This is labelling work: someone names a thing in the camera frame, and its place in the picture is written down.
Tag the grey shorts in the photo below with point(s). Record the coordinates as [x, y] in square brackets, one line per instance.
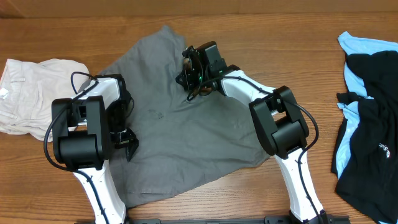
[182, 144]

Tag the light blue shirt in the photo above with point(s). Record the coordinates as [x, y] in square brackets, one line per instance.
[355, 85]

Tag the black garment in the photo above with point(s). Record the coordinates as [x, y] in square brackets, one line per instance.
[369, 181]

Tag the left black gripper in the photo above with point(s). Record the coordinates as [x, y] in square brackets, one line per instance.
[129, 139]

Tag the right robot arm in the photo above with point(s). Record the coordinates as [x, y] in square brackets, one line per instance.
[278, 119]

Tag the beige folded shorts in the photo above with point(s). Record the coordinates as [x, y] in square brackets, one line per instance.
[28, 90]

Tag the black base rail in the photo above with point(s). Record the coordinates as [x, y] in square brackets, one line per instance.
[266, 220]

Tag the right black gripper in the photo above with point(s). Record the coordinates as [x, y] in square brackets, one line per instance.
[189, 85]

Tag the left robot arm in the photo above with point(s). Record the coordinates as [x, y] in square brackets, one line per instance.
[85, 130]

